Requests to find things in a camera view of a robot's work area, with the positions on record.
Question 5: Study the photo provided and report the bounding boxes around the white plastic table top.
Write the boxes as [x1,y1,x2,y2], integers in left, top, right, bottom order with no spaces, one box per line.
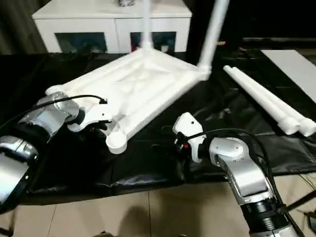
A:
[45,48,213,155]

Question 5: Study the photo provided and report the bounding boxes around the white plastic table leg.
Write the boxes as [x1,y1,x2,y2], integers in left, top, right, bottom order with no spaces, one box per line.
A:
[223,65,301,136]
[231,66,316,137]
[197,0,229,73]
[140,0,155,50]

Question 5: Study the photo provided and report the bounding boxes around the black mat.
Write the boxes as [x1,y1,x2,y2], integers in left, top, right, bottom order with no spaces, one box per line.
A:
[0,50,316,205]

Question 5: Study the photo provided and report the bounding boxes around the white cabinet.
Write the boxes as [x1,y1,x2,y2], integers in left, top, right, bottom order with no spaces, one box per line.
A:
[32,0,193,54]

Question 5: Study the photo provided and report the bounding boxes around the grey curtain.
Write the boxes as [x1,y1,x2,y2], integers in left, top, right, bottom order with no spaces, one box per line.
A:
[0,0,49,55]

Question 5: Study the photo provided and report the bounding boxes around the white flat board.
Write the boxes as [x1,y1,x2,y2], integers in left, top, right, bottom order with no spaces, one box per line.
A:
[261,49,316,103]

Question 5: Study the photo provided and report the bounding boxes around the black side table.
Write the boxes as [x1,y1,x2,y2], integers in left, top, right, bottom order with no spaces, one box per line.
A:
[243,37,316,50]

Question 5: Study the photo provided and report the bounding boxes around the black foot pedal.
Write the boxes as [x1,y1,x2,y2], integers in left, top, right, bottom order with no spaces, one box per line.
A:
[306,211,316,231]

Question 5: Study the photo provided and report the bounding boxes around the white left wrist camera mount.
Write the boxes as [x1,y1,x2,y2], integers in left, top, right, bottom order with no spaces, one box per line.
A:
[68,102,116,134]

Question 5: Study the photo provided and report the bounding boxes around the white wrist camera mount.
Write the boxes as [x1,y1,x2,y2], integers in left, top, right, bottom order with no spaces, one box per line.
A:
[68,102,116,134]
[172,112,205,163]

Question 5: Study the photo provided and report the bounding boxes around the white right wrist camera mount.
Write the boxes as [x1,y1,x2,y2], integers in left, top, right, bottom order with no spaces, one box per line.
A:
[172,112,205,163]

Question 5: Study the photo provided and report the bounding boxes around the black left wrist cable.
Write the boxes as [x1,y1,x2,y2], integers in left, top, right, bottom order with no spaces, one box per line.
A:
[0,95,108,130]

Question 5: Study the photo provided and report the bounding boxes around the black folding table frame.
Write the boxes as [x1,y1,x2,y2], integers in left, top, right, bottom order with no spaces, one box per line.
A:
[281,192,316,211]

